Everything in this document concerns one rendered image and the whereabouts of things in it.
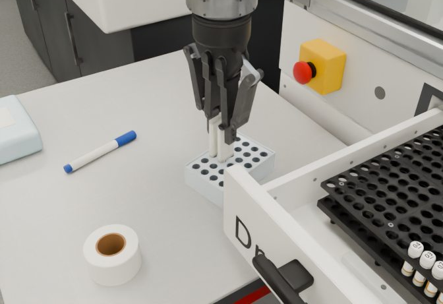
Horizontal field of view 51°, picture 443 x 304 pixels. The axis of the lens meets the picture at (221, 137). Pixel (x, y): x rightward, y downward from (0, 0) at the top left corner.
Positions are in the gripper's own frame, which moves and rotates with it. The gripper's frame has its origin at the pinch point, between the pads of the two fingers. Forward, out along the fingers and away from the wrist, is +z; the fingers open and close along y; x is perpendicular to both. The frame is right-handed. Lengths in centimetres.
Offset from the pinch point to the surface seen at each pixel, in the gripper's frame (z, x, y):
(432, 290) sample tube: -4.2, -7.4, 35.0
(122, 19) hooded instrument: 1, 18, -48
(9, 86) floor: 84, 35, -186
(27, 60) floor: 84, 55, -205
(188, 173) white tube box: 5.2, -5.2, -2.0
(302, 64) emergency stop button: -5.4, 18.7, 0.9
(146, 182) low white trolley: 8.0, -9.3, -7.6
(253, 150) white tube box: 5.3, 6.1, 1.4
